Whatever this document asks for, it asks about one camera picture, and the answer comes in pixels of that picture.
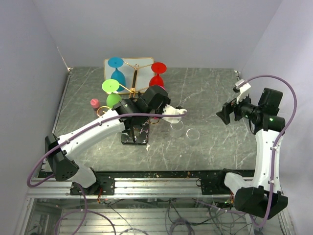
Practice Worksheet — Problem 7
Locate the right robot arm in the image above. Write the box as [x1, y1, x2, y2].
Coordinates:
[198, 88, 288, 219]

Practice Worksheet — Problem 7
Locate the clear glass cup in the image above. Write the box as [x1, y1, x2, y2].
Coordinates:
[184, 128, 200, 146]
[169, 121, 184, 138]

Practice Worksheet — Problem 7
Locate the green plastic wine glass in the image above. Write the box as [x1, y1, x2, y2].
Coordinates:
[102, 79, 122, 108]

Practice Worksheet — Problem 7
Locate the gold wine glass rack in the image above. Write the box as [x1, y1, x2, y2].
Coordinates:
[96, 62, 162, 145]

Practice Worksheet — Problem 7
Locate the pink small bottle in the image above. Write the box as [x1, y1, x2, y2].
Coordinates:
[90, 98, 100, 114]

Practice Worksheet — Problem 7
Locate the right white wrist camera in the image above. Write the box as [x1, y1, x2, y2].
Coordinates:
[235, 79, 251, 104]

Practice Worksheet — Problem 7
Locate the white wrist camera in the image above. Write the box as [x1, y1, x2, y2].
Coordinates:
[235, 79, 251, 104]
[161, 105, 187, 124]

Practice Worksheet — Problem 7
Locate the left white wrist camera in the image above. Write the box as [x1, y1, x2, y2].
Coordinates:
[161, 105, 187, 124]

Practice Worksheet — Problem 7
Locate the aluminium mounting rail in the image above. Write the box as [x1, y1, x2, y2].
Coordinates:
[26, 178, 231, 199]

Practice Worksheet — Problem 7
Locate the blue plastic wine glass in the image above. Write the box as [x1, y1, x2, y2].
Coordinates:
[108, 57, 126, 92]

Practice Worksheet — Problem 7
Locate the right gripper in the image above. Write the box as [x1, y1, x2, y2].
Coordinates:
[217, 91, 262, 124]

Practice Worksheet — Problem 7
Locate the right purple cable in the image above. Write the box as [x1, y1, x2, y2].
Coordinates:
[193, 74, 298, 230]

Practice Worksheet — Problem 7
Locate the gold framed mirror tray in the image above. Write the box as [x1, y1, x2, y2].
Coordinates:
[118, 57, 155, 93]

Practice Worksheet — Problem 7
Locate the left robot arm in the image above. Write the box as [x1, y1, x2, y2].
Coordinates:
[45, 85, 170, 194]

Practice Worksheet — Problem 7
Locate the red plastic wine glass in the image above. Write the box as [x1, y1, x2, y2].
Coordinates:
[149, 62, 167, 87]

